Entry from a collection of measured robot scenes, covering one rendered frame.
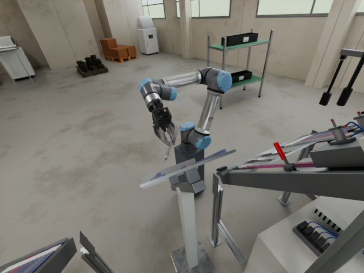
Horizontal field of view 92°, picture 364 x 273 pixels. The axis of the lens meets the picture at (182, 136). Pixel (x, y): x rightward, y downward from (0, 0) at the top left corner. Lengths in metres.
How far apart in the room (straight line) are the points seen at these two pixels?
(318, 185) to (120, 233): 1.51
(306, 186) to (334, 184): 0.08
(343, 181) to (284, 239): 0.53
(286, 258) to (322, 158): 0.52
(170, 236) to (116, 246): 0.43
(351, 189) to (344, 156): 0.08
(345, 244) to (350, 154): 0.21
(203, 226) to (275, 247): 0.79
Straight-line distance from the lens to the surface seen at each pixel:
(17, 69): 7.62
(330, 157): 0.59
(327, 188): 0.58
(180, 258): 1.57
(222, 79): 1.12
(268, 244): 0.99
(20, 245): 2.18
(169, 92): 0.93
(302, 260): 1.01
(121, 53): 7.39
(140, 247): 1.67
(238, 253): 1.27
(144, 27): 7.94
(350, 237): 0.58
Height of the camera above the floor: 1.49
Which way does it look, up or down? 36 degrees down
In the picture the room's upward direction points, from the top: 5 degrees counter-clockwise
